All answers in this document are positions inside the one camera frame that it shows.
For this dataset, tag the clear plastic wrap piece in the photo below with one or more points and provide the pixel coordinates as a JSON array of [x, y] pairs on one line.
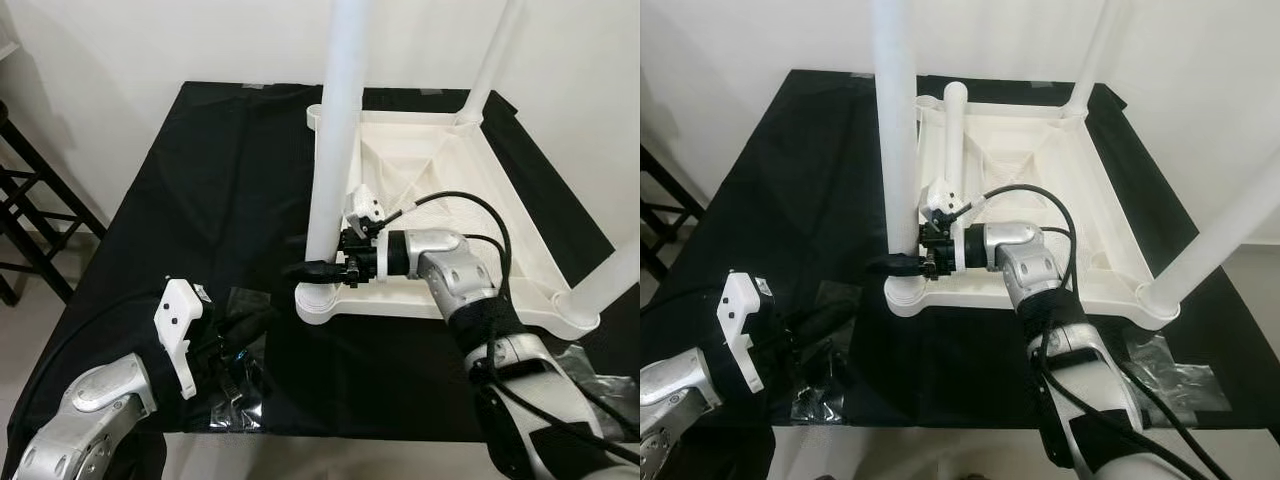
[[830, 400], [600, 385], [245, 395], [1180, 385]]

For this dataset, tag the black stool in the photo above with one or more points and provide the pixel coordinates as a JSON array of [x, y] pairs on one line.
[[670, 181], [60, 181]]

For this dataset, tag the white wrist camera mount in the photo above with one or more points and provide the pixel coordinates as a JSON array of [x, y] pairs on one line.
[[740, 305], [362, 205], [940, 195], [178, 315]]

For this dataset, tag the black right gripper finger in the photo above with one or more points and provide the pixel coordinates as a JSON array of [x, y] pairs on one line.
[[895, 264], [315, 271]]

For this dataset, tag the white plastic table leg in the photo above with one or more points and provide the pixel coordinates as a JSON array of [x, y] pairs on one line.
[[495, 55], [610, 280], [1220, 230], [1100, 50], [954, 140], [345, 100], [895, 100]]

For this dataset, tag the black table cloth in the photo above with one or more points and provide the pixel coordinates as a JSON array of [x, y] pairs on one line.
[[200, 180], [800, 180]]

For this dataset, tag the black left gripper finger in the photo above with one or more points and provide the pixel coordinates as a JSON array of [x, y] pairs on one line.
[[825, 313], [832, 326], [245, 320], [253, 332]]

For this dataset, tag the white plastic children table top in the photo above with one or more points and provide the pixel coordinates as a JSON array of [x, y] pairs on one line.
[[480, 180], [1060, 170]]

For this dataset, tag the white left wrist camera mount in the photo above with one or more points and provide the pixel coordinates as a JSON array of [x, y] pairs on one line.
[[740, 305], [178, 315]]

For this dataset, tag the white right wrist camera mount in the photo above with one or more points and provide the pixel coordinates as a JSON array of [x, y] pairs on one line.
[[362, 205], [940, 195]]

